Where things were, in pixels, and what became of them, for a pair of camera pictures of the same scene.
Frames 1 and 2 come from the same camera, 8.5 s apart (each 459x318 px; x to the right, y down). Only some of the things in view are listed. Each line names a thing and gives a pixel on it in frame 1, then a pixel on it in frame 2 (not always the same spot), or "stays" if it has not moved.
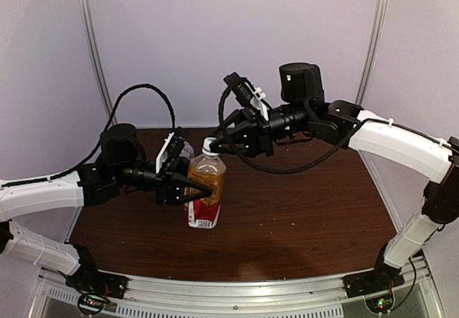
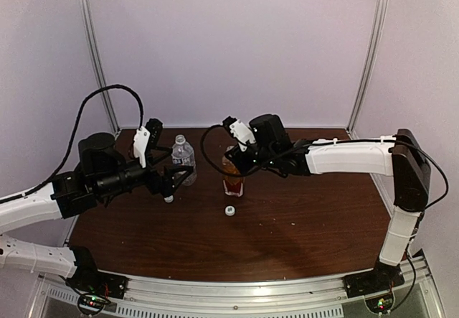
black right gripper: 256,133 → 242,166
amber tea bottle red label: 210,171 → 233,185
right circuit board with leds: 382,304 stays
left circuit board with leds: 90,304 stays
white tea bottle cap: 206,148 → 229,210
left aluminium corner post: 89,24 stays
